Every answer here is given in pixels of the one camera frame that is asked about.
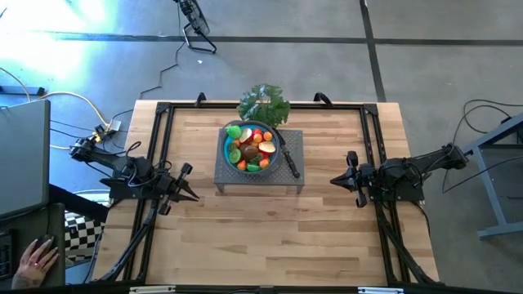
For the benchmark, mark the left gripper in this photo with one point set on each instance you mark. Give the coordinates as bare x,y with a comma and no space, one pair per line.
168,184

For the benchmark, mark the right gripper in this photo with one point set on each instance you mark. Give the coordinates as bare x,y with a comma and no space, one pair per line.
367,179

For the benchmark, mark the grey perforated metal stand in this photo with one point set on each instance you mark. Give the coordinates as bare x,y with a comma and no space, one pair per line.
229,179

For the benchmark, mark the blue collapsible colander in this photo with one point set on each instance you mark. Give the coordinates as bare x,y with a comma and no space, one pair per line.
226,151

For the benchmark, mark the black kitchen knife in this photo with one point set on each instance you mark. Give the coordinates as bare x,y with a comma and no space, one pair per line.
290,160

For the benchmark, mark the dark brown toy fruit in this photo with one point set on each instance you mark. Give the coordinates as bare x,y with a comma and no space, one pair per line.
249,152

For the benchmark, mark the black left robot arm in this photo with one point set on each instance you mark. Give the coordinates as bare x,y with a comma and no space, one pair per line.
118,167

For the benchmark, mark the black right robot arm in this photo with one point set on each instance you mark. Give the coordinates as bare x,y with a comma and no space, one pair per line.
421,171

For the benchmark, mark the white power adapter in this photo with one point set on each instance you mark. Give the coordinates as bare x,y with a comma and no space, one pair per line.
115,124

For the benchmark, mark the green plant in white pot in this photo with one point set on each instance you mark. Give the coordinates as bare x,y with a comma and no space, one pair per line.
263,106

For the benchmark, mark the black desk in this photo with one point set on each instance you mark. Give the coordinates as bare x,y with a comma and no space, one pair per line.
55,222

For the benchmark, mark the black computer mouse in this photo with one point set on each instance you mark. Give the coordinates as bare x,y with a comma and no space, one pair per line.
43,240

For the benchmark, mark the grey laptop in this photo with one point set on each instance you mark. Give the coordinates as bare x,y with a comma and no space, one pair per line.
22,157

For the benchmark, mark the person's hand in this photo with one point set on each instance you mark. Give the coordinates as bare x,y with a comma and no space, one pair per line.
34,261

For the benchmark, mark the black keyboard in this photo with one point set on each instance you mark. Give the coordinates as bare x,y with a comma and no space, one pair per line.
6,253

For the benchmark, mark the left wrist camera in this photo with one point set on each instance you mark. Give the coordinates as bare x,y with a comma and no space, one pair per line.
141,167

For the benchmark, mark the black aluminium rig frame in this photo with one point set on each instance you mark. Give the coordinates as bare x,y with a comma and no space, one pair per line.
196,107

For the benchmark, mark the silver frame bracket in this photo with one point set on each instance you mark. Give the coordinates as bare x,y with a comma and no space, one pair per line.
380,290
152,289

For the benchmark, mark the grey metal table frame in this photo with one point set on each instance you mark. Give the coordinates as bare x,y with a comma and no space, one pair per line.
492,204

